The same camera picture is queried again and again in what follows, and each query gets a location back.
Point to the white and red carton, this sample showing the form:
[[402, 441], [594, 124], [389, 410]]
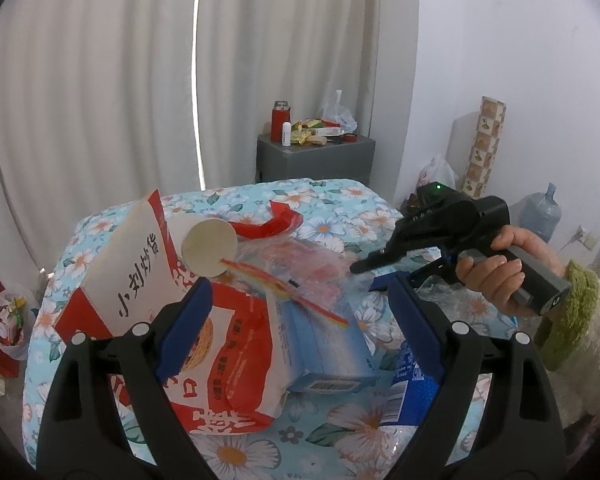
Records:
[[327, 131]]

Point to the red plastic wrapper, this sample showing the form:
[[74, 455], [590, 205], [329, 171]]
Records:
[[280, 225]]

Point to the white paper cup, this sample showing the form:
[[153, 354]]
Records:
[[207, 247]]

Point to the patterned paper roll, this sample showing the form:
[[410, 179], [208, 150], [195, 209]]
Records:
[[485, 145]]

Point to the grey bedside cabinet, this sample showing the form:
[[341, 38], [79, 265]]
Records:
[[320, 160]]

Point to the white curtain panel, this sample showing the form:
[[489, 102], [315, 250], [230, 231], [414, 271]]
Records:
[[290, 35], [95, 85]]

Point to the clear plastic bag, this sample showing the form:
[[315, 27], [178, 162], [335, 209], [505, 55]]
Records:
[[337, 112]]

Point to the pile of yellow snack packets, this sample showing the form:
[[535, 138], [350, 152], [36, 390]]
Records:
[[305, 136]]

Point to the small white bottle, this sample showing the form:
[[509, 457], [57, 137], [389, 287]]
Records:
[[286, 135]]

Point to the wall power outlet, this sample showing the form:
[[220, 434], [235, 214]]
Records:
[[585, 239]]

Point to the person's right forearm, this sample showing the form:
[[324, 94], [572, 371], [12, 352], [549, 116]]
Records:
[[590, 320]]

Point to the bag of trash on floor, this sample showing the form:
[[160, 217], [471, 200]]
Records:
[[12, 320]]

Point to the plastic bottle with blue label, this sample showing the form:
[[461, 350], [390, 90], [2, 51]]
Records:
[[410, 400]]

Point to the large blue water jug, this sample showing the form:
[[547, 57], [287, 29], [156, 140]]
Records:
[[542, 212]]

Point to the clear bag with red print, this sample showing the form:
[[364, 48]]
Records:
[[310, 270]]

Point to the red tape roll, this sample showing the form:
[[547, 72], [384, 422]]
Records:
[[350, 138]]

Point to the red thermos flask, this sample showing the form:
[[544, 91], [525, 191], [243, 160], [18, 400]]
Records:
[[280, 122]]

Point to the red and white paper bag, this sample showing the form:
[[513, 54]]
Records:
[[130, 270]]

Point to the person's right hand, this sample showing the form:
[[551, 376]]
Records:
[[485, 280]]

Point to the floral light blue blanket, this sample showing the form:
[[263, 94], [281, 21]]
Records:
[[340, 210]]

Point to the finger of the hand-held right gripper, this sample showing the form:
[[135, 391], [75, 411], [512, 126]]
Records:
[[432, 270], [375, 261]]

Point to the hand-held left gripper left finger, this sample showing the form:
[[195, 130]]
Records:
[[185, 330]]

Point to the light blue tissue box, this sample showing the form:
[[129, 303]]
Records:
[[320, 345]]

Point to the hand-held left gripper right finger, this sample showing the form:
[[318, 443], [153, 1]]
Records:
[[420, 330]]

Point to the white plastic shopping bag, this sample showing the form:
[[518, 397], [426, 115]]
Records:
[[437, 172]]

